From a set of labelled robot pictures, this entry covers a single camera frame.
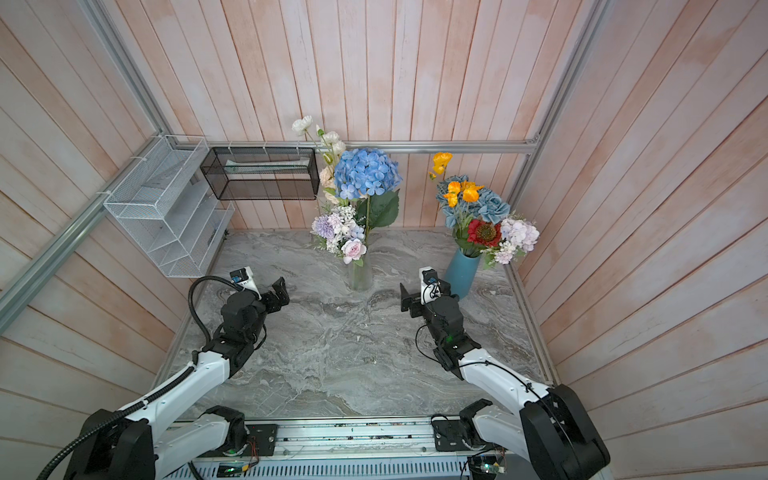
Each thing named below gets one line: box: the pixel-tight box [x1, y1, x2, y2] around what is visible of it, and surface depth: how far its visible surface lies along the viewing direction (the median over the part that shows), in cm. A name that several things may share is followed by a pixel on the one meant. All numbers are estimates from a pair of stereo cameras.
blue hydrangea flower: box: [334, 148, 404, 243], surface depth 71 cm
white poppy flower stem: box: [292, 115, 346, 166], surface depth 81 cm
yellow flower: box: [428, 152, 485, 208], surface depth 73 cm
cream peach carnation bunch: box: [319, 165, 340, 205], surface depth 84 cm
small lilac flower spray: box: [310, 205, 368, 268], surface depth 78 cm
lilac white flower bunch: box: [480, 216, 540, 269], surface depth 76 cm
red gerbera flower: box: [467, 220, 502, 247], surface depth 78 cm
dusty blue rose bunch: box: [435, 175, 511, 228], surface depth 74 cm
